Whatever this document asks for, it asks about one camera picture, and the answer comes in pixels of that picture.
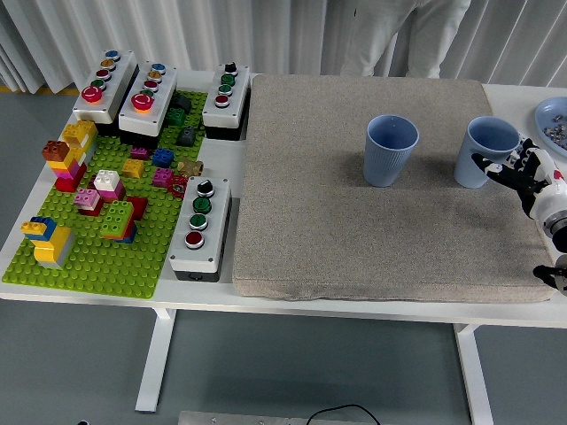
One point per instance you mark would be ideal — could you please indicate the four-button control box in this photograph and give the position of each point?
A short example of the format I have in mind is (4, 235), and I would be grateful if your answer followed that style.
(212, 221)
(235, 95)

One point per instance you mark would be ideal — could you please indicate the small metal nuts pile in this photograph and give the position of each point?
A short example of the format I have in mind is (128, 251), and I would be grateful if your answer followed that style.
(557, 133)

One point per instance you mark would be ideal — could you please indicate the small metal screw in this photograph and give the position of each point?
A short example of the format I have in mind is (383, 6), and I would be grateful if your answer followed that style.
(559, 118)

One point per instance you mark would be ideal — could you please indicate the red valve handwheel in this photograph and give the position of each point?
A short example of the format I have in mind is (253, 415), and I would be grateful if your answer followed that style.
(178, 185)

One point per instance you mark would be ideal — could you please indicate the grey-brown fabric mat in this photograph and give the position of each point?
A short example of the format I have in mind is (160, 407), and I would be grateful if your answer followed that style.
(332, 230)

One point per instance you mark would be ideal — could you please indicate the flat magenta brick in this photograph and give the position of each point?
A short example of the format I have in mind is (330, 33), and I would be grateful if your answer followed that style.
(139, 153)

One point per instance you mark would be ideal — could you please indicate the brown-topped brick tower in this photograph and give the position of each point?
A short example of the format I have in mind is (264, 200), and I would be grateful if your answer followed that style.
(66, 170)

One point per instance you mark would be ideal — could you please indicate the white pleated curtain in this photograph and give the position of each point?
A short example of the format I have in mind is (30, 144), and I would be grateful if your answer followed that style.
(177, 26)

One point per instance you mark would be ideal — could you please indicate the blue plate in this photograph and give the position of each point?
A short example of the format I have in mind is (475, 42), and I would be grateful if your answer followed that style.
(547, 115)

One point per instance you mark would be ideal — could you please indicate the dark grey sloped brick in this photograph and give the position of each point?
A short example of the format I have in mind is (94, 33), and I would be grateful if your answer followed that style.
(181, 102)

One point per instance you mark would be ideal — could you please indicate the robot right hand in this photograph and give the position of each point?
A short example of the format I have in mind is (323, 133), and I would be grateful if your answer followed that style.
(549, 195)

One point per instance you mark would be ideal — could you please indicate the blue brick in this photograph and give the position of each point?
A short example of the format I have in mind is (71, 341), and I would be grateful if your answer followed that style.
(162, 157)

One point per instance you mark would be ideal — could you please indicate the yellow blue brick tower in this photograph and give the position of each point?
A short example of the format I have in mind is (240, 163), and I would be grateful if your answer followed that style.
(51, 248)

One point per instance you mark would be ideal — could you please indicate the brass pipe fitting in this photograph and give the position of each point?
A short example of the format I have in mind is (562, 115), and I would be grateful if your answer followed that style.
(190, 167)

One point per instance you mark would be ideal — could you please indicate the pink red brick stack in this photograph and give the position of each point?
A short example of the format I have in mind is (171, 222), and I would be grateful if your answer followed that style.
(87, 199)

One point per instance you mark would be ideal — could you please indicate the blue ribbed cup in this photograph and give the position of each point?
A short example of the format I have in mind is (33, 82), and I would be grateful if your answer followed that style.
(390, 159)
(469, 172)

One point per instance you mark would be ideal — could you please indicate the green studded baseplate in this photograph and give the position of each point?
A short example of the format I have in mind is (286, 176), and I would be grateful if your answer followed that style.
(111, 270)

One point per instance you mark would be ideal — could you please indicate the white pink brick stack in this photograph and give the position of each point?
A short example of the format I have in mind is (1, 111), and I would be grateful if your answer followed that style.
(108, 183)

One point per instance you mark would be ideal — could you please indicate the green-topped brick stack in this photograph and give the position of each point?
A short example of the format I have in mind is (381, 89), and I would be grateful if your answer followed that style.
(117, 219)

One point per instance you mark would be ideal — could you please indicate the person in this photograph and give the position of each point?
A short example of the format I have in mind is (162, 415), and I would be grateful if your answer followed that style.
(407, 35)

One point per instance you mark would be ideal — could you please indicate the white table leg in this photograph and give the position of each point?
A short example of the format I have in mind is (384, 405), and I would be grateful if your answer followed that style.
(153, 367)
(476, 376)

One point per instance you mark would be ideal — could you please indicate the five-button control box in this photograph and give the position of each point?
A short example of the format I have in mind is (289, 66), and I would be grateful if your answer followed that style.
(161, 95)
(117, 88)

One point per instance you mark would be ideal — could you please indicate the dark green brick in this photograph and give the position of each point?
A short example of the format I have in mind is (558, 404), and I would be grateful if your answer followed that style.
(176, 116)

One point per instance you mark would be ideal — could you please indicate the yellow white brick stack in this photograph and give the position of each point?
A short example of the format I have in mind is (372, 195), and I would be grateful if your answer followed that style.
(80, 130)

